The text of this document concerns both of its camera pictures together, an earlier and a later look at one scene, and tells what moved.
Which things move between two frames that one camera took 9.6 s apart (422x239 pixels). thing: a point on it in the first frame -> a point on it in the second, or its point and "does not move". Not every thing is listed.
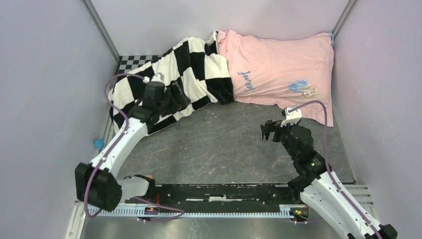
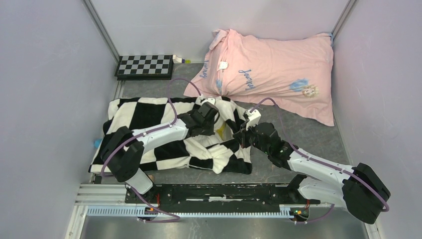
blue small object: [99, 144] does not move
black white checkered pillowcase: [195, 64] -> [217, 150]
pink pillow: [284, 71] does not move
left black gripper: [177, 102] -> [210, 130]
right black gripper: [270, 126] -> [242, 135]
